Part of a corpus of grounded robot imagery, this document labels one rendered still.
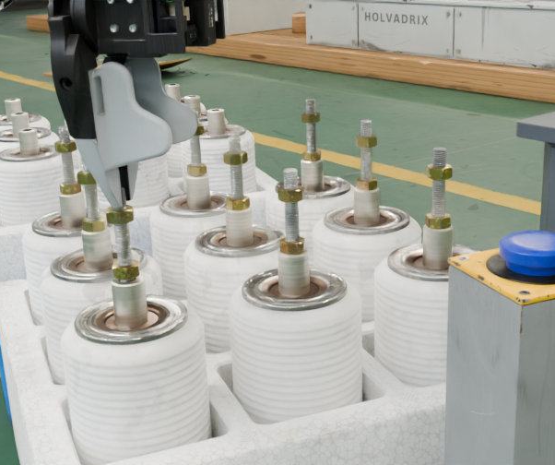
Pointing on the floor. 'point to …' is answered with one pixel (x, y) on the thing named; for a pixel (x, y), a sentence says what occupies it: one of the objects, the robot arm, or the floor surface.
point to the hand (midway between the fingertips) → (110, 183)
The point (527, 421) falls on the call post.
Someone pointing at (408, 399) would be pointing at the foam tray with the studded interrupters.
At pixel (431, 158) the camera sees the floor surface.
